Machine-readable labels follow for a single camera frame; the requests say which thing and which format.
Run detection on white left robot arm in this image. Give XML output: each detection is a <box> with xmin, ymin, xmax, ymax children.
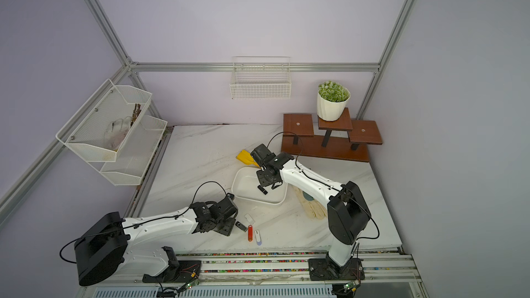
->
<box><xmin>74</xmin><ymin>193</ymin><xmax>238</xmax><ymax>286</ymax></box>

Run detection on beige work glove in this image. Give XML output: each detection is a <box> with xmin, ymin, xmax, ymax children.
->
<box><xmin>293</xmin><ymin>186</ymin><xmax>327</xmax><ymax>220</ymax></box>

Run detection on white plastic storage box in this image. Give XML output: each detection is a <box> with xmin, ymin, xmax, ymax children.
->
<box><xmin>231</xmin><ymin>167</ymin><xmax>288</xmax><ymax>206</ymax></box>

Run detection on brown dried twigs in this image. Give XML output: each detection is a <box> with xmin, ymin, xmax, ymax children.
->
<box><xmin>130</xmin><ymin>103</ymin><xmax>142</xmax><ymax>126</ymax></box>

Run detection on clear glass in shelf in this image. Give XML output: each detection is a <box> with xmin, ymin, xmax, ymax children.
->
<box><xmin>103</xmin><ymin>116</ymin><xmax>131</xmax><ymax>151</ymax></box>

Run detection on red usb drive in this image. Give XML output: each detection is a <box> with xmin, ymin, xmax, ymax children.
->
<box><xmin>248</xmin><ymin>225</ymin><xmax>253</xmax><ymax>242</ymax></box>

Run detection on brown wooden tiered stand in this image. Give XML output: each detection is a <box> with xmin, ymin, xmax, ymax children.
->
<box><xmin>281</xmin><ymin>108</ymin><xmax>383</xmax><ymax>163</ymax></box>

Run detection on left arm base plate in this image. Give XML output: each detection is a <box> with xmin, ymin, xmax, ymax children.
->
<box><xmin>142</xmin><ymin>260</ymin><xmax>202</xmax><ymax>284</ymax></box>

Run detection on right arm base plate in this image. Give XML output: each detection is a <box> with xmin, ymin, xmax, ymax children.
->
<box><xmin>308</xmin><ymin>257</ymin><xmax>365</xmax><ymax>281</ymax></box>

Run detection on white pot green plant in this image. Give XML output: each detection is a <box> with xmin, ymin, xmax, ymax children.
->
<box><xmin>317</xmin><ymin>81</ymin><xmax>351</xmax><ymax>121</ymax></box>

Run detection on yellow plastic toy shovel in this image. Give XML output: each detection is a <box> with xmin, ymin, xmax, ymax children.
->
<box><xmin>236</xmin><ymin>150</ymin><xmax>259</xmax><ymax>168</ymax></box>

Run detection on aluminium frame rail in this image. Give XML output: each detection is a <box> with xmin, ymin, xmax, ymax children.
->
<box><xmin>125</xmin><ymin>126</ymin><xmax>173</xmax><ymax>217</ymax></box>

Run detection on white wire wall basket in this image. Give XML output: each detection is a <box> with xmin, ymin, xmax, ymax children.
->
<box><xmin>230</xmin><ymin>57</ymin><xmax>292</xmax><ymax>100</ymax></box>

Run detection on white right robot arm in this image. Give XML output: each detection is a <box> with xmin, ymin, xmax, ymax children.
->
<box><xmin>251</xmin><ymin>143</ymin><xmax>372</xmax><ymax>267</ymax></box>

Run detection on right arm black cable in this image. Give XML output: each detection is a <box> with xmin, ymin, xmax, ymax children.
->
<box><xmin>266</xmin><ymin>131</ymin><xmax>380</xmax><ymax>241</ymax></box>

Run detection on white mesh two-tier shelf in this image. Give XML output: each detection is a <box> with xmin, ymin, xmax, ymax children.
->
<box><xmin>56</xmin><ymin>79</ymin><xmax>167</xmax><ymax>186</ymax></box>

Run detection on white purple usb drive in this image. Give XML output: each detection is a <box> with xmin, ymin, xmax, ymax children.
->
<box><xmin>254</xmin><ymin>230</ymin><xmax>262</xmax><ymax>246</ymax></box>

